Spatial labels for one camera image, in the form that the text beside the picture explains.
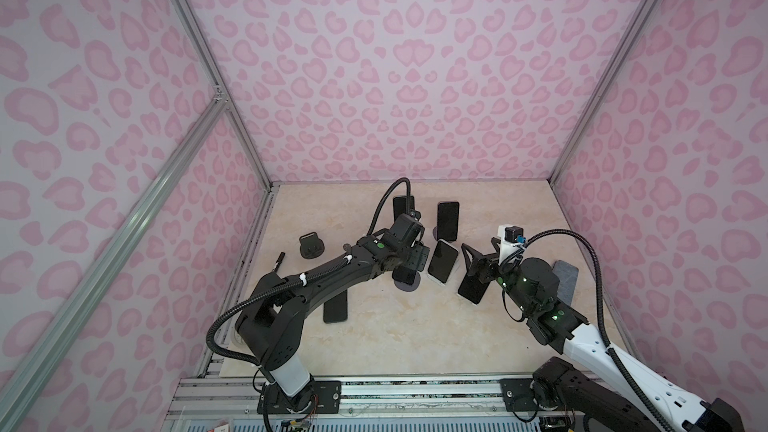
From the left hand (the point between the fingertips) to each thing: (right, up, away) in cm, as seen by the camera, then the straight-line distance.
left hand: (415, 245), depth 85 cm
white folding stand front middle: (+7, -12, +7) cm, 15 cm away
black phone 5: (+9, -7, +11) cm, 16 cm away
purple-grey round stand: (-2, -13, +3) cm, 13 cm away
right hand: (+15, +2, -10) cm, 18 cm away
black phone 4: (-3, -9, +2) cm, 10 cm away
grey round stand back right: (+8, +1, +17) cm, 18 cm away
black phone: (-23, -19, +2) cm, 30 cm away
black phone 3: (+11, +7, +10) cm, 16 cm away
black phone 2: (-3, +11, +10) cm, 16 cm away
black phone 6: (+16, -12, -2) cm, 20 cm away
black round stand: (-33, -2, +12) cm, 35 cm away
